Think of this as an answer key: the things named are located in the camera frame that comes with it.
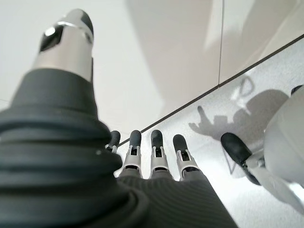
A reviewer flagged left robot hand dark glove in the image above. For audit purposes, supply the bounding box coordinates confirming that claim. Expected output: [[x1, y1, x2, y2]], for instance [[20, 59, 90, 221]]
[[0, 8, 238, 228]]

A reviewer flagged wide white cabinet door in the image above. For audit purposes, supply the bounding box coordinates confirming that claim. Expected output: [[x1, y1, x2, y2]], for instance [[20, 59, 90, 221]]
[[0, 0, 224, 143]]

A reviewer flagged narrow white cabinet door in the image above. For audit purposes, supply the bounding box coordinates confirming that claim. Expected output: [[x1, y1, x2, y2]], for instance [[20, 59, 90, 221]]
[[218, 0, 304, 90]]

